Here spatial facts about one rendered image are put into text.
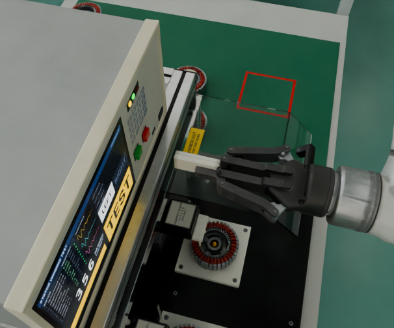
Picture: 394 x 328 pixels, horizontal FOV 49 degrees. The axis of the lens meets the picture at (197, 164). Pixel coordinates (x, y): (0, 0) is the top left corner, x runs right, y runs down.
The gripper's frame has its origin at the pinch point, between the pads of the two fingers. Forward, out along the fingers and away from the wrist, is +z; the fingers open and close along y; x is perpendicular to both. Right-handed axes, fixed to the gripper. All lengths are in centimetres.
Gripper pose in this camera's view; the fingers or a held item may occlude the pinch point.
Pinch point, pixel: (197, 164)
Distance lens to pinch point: 66.3
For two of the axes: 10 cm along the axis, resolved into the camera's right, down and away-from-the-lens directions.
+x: 0.0, -5.5, -8.4
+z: -9.7, -2.1, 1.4
